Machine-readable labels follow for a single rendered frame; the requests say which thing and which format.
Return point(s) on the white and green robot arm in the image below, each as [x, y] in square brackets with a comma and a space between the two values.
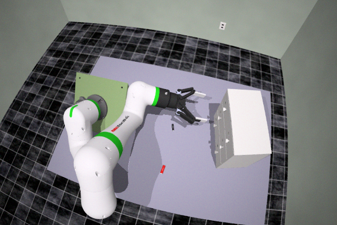
[96, 157]

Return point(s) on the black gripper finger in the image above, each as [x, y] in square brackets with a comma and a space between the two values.
[192, 92]
[187, 115]

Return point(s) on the small white chest of drawers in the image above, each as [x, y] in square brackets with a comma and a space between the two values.
[250, 133]

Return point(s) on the grey drawer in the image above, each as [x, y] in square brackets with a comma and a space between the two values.
[218, 152]
[226, 109]
[223, 147]
[229, 141]
[216, 125]
[221, 118]

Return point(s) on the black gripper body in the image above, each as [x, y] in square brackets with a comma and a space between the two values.
[175, 101]

